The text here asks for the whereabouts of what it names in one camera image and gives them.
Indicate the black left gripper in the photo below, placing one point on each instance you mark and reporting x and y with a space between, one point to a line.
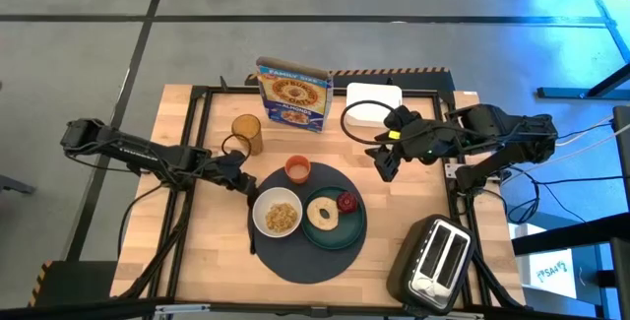
229 168

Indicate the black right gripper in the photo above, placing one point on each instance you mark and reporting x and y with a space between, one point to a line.
418 143

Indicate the black cutlery piece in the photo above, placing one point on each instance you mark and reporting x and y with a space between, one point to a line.
253 231

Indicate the orange cup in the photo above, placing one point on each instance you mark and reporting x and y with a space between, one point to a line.
297 170

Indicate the bagel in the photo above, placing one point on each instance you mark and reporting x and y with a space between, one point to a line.
315 221

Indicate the honey oats cereal box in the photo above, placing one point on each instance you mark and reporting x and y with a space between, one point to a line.
295 96

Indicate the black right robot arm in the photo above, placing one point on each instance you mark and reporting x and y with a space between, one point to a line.
517 128

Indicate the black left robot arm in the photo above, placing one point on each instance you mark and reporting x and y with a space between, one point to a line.
147 157

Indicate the white ceramic bowl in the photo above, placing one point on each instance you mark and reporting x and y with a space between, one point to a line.
261 211

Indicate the yellow tag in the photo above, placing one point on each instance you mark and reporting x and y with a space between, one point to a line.
394 134

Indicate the cereal flakes heap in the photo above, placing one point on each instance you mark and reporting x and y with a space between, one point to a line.
281 217

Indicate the amber drinking glass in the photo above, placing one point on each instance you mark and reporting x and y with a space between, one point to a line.
246 130

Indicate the white plastic container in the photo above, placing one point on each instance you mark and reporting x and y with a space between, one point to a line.
369 96

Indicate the dark green plate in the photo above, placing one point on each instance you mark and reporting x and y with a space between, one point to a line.
344 234

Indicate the black hazard-striped panel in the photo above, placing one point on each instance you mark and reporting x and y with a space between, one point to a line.
79 283
418 81

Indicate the dark round woven placemat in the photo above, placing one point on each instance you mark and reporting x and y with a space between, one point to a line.
295 261

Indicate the black and chrome toaster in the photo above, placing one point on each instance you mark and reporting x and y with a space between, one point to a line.
408 261

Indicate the white labelled box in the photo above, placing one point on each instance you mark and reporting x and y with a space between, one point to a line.
551 273

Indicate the grey chair base leg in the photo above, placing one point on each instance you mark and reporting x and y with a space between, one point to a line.
15 184

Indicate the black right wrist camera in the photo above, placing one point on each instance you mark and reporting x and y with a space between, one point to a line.
401 117

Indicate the black aluminium table frame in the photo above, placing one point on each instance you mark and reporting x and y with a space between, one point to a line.
275 308

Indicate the black table leg frame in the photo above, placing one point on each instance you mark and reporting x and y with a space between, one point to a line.
561 92

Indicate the black desk frame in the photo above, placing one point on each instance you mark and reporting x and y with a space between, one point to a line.
566 234

